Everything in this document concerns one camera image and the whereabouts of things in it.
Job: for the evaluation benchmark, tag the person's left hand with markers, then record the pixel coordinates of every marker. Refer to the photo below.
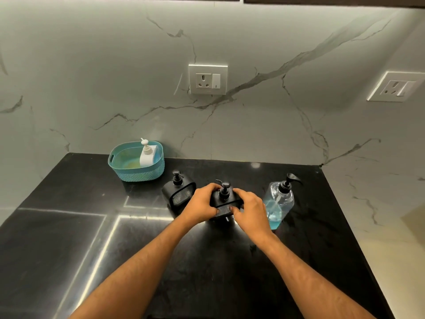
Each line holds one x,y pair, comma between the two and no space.
197,204

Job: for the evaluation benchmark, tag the person's right hand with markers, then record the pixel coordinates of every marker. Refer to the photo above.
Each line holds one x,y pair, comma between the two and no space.
253,212

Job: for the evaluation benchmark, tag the person's right thumb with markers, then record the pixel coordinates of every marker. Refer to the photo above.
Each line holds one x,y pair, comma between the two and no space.
236,212

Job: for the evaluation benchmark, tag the person's left thumb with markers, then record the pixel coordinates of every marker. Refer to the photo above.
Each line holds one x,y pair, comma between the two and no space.
215,211

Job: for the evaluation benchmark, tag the black soap dispenser with sponge holder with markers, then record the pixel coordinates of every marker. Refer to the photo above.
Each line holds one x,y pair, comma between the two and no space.
225,204
177,192

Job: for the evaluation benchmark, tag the person's right forearm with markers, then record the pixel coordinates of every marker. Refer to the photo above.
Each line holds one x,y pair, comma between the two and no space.
308,282

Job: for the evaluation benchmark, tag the person's left forearm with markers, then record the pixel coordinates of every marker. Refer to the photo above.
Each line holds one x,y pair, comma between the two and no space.
132,275

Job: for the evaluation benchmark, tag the clear pump bottle blue liquid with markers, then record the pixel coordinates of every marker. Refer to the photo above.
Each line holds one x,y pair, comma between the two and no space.
278,202

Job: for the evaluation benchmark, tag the white pump soap dispenser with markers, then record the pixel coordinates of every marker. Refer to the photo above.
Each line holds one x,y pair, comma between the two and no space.
147,155

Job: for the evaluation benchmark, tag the teal plastic basket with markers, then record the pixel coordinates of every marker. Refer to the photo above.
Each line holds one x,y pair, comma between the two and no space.
136,161

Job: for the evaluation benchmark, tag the white wall socket with switch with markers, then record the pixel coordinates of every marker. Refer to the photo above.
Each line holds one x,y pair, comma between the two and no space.
396,86
208,79

